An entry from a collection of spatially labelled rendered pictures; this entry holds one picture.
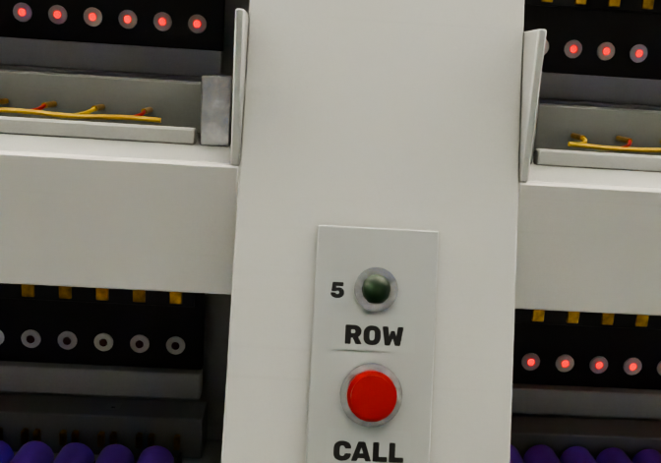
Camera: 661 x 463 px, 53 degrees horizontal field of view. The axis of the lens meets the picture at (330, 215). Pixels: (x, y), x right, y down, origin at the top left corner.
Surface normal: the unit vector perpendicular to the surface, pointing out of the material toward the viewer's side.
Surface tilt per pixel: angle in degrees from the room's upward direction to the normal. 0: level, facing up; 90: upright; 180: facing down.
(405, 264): 90
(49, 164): 106
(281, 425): 90
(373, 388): 90
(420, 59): 90
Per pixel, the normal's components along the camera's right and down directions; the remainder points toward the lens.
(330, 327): 0.05, -0.07
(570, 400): 0.03, 0.22
